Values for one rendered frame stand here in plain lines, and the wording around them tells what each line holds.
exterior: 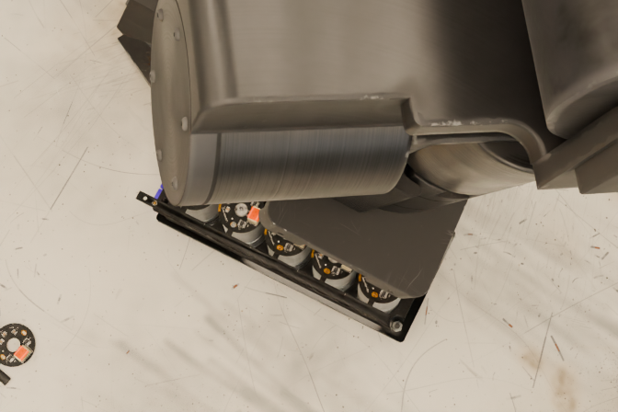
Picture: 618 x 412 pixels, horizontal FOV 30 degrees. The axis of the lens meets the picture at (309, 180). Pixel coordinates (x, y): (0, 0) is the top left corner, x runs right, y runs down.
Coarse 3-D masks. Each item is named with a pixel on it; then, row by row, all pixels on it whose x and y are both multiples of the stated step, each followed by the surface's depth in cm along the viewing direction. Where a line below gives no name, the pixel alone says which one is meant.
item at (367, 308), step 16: (160, 208) 62; (192, 224) 62; (208, 224) 62; (224, 240) 61; (256, 256) 61; (272, 256) 61; (288, 272) 61; (304, 272) 61; (320, 288) 61; (336, 288) 61; (352, 304) 60; (368, 304) 60; (384, 320) 60
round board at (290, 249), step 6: (264, 234) 61; (270, 234) 61; (270, 240) 61; (276, 240) 61; (282, 240) 61; (288, 240) 61; (270, 246) 61; (276, 246) 61; (282, 246) 61; (288, 246) 61; (294, 246) 61; (282, 252) 61; (288, 252) 61; (294, 252) 61; (300, 252) 61
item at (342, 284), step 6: (330, 258) 61; (318, 276) 62; (348, 276) 61; (354, 276) 64; (330, 282) 62; (336, 282) 62; (342, 282) 62; (348, 282) 63; (342, 288) 64; (348, 288) 65
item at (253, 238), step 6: (240, 204) 62; (246, 210) 62; (240, 216) 62; (258, 228) 62; (264, 228) 64; (234, 234) 62; (240, 234) 62; (246, 234) 62; (252, 234) 63; (258, 234) 63; (240, 240) 64; (246, 240) 64; (252, 240) 64; (258, 240) 65
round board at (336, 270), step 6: (312, 252) 61; (318, 252) 61; (312, 258) 61; (318, 258) 61; (324, 258) 61; (318, 264) 61; (324, 264) 61; (330, 264) 61; (336, 264) 61; (318, 270) 61; (330, 270) 61; (336, 270) 61; (342, 270) 61; (330, 276) 61; (336, 276) 61; (342, 276) 61
